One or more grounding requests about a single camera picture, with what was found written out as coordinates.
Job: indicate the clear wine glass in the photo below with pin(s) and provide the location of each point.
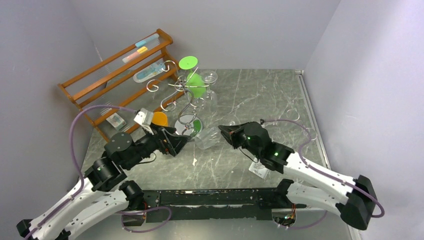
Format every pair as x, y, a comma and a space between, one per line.
207, 138
209, 78

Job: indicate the wooden shelf rack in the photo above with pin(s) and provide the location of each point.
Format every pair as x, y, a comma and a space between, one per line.
110, 83

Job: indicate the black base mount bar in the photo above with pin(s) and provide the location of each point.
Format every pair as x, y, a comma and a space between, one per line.
205, 204

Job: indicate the blue marker pen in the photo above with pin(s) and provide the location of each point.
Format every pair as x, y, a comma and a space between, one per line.
146, 40

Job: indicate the chrome wine glass rack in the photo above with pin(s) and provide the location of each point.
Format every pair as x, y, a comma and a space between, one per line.
187, 121

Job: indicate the white packaged ruler card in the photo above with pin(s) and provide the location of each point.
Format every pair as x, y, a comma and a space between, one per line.
259, 170

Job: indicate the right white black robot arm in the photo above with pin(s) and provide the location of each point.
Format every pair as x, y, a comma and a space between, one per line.
352, 198

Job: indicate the blue white packaged item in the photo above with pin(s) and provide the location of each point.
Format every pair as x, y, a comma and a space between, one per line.
149, 72

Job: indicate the pink yellow marker pen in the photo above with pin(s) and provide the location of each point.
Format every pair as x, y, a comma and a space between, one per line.
135, 54

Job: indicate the green plastic wine glass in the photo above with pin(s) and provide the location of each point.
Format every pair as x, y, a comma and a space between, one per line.
191, 77

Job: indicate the small teal white box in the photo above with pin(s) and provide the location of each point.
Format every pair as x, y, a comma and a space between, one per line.
116, 121

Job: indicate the orange plastic wine glass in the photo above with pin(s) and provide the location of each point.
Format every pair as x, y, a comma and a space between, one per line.
160, 119

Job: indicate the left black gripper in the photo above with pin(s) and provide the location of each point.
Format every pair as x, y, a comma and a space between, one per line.
174, 144

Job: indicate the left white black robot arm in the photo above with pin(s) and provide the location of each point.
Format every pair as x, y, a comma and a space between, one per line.
104, 189

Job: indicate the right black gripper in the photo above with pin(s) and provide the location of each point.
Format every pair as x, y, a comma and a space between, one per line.
236, 137

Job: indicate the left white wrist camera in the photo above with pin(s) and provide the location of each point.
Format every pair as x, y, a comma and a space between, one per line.
143, 117

